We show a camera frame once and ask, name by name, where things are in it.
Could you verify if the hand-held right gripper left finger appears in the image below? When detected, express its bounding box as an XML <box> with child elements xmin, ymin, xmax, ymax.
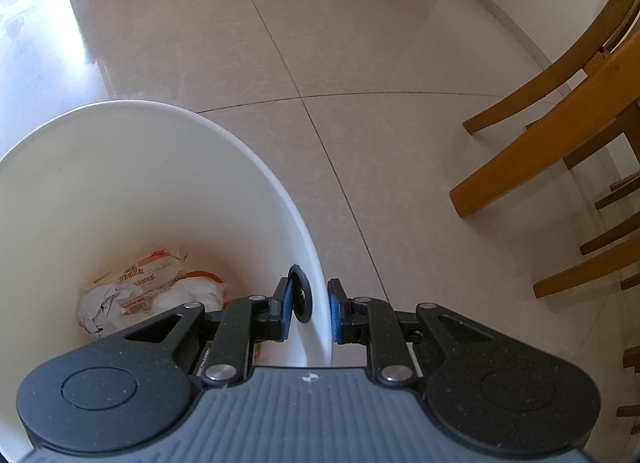
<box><xmin>124</xmin><ymin>278</ymin><xmax>296</xmax><ymax>387</ymax></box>

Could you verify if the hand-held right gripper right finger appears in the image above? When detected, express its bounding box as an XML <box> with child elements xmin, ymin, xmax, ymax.
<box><xmin>327</xmin><ymin>280</ymin><xmax>497</xmax><ymax>387</ymax></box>

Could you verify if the black round grip disc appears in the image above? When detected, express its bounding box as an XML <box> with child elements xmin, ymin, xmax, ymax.
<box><xmin>288</xmin><ymin>263</ymin><xmax>315</xmax><ymax>325</ymax></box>

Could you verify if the clear plastic bag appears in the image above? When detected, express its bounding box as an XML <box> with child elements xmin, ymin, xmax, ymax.
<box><xmin>150</xmin><ymin>275</ymin><xmax>227</xmax><ymax>318</ymax></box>

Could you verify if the clear wrapper red print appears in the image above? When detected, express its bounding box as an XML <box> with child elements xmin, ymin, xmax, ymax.
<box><xmin>91</xmin><ymin>242</ymin><xmax>190</xmax><ymax>316</ymax></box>

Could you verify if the white paper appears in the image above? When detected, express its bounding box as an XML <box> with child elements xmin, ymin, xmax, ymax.
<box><xmin>76</xmin><ymin>283</ymin><xmax>145</xmax><ymax>340</ymax></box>

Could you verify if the white plastic trash bin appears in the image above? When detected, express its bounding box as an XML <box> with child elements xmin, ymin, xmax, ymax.
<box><xmin>0</xmin><ymin>100</ymin><xmax>335</xmax><ymax>463</ymax></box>

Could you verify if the wooden chair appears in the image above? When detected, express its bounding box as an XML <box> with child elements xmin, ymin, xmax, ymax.
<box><xmin>449</xmin><ymin>0</ymin><xmax>640</xmax><ymax>218</ymax></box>
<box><xmin>532</xmin><ymin>175</ymin><xmax>640</xmax><ymax>463</ymax></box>

